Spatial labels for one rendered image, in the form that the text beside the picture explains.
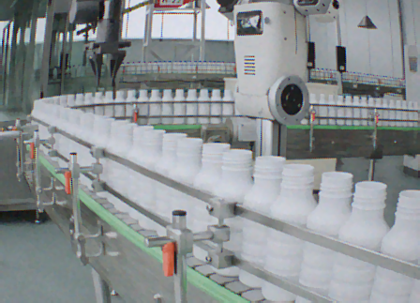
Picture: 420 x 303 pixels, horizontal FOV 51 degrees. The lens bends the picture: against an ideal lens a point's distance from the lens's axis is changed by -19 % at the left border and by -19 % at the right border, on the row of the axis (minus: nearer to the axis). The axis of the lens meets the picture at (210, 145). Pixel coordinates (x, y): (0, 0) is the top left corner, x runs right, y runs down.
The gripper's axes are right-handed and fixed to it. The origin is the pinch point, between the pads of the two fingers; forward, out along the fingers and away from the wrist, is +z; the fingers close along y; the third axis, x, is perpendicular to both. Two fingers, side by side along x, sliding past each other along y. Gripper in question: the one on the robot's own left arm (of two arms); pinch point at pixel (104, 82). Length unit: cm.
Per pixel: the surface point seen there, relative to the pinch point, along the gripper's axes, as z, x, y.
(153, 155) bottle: 11.3, -31.6, -2.3
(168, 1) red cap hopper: -111, 575, 301
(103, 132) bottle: 10.3, -7.3, -2.5
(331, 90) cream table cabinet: 13, 269, 338
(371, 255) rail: 13, -81, -5
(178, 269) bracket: 21, -58, -12
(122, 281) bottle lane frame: 37.4, -23.6, -6.5
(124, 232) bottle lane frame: 25.3, -27.4, -6.5
